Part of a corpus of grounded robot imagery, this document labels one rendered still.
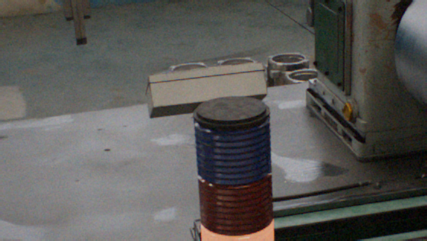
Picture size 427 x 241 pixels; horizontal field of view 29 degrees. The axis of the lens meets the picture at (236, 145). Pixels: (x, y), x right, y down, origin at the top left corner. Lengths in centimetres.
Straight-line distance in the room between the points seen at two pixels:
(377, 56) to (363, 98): 8
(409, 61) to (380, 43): 16
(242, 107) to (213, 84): 55
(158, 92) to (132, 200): 33
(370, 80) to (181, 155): 40
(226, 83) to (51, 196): 46
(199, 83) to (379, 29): 42
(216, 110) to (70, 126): 120
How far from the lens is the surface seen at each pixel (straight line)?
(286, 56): 381
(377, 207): 113
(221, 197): 63
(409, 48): 133
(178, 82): 117
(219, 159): 62
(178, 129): 174
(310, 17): 175
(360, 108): 153
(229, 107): 63
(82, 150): 168
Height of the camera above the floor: 144
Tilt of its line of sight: 23 degrees down
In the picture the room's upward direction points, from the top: 3 degrees counter-clockwise
